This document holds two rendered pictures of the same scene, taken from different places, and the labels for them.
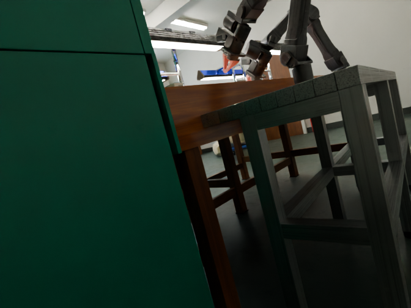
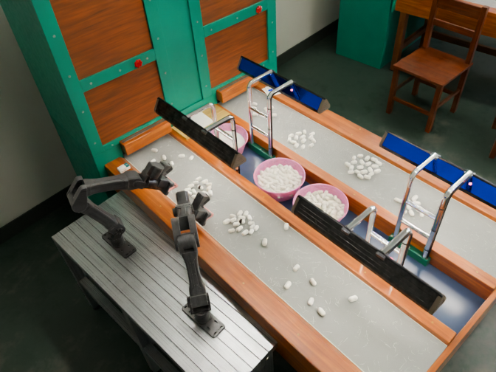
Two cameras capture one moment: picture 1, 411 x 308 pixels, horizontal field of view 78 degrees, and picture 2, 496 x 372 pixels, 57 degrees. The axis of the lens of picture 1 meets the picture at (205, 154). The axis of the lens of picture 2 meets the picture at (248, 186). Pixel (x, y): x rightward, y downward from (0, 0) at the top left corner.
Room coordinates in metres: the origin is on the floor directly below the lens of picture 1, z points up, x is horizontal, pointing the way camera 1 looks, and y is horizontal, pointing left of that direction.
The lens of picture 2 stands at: (1.63, -1.72, 2.38)
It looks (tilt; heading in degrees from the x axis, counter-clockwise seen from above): 45 degrees down; 95
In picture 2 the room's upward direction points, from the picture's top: 5 degrees counter-clockwise
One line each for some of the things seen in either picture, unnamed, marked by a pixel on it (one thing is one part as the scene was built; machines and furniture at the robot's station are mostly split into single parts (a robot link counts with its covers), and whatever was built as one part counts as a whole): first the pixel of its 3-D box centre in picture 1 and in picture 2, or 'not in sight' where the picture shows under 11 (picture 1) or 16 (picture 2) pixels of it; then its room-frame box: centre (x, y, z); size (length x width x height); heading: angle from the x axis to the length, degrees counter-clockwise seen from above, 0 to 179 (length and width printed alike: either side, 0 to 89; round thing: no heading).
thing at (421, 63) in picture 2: not in sight; (432, 64); (2.88, 1.53, 0.45); 0.44 x 0.44 x 0.91; 44
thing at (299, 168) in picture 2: not in sight; (279, 181); (1.65, -0.03, 0.72); 0.27 x 0.27 x 0.10
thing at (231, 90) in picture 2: not in sight; (238, 86); (1.40, 0.72, 0.83); 0.30 x 0.06 x 0.07; 44
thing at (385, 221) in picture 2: not in sight; (324, 183); (1.88, -0.03, 0.71); 1.81 x 0.06 x 0.11; 134
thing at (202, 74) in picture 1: (223, 73); (448, 169); (2.33, -0.34, 1.08); 0.62 x 0.08 x 0.07; 134
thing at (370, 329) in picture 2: not in sight; (252, 233); (1.52, -0.38, 0.73); 1.81 x 0.30 x 0.02; 134
